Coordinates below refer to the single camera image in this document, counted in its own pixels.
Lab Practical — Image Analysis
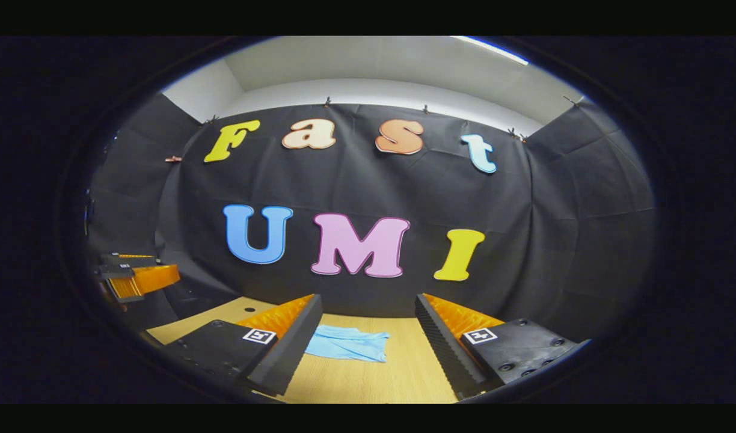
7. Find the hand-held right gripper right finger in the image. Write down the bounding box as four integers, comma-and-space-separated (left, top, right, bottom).
414, 293, 580, 400

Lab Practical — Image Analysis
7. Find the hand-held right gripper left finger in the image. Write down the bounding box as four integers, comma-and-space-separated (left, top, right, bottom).
162, 293, 324, 398

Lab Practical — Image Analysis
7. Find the light blue T-shirt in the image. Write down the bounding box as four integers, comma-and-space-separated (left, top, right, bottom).
304, 325, 391, 364

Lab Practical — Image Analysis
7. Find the black backdrop cloth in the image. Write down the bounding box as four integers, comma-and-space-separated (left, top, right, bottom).
85, 93, 656, 345

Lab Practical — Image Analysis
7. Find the ceiling light strip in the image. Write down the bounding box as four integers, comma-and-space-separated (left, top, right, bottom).
451, 36, 530, 66

